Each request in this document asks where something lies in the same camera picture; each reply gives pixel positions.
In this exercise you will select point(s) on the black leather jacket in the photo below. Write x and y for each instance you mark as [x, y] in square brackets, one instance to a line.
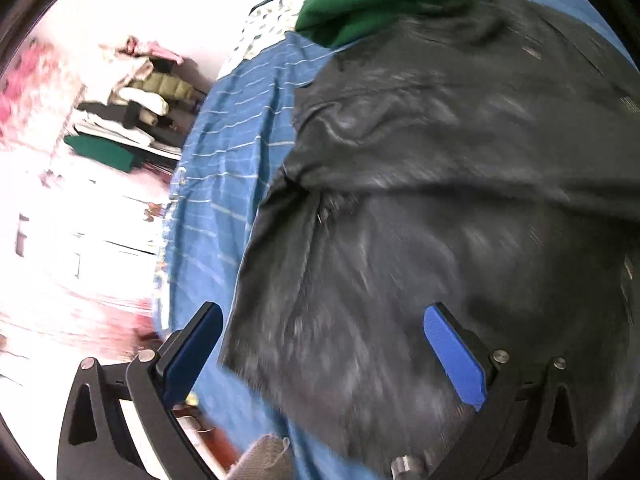
[425, 200]

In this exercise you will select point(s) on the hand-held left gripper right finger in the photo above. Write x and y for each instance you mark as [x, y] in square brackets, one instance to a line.
[457, 355]

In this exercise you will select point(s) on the pile of folded clothes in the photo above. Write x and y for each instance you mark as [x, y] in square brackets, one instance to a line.
[135, 110]

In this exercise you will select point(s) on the white patterned cloth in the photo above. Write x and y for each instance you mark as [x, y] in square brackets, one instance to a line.
[272, 25]

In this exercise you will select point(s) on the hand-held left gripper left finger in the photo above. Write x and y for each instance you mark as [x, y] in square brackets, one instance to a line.
[192, 347]

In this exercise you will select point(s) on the blue striped bed sheet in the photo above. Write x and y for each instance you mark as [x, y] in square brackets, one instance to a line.
[235, 150]

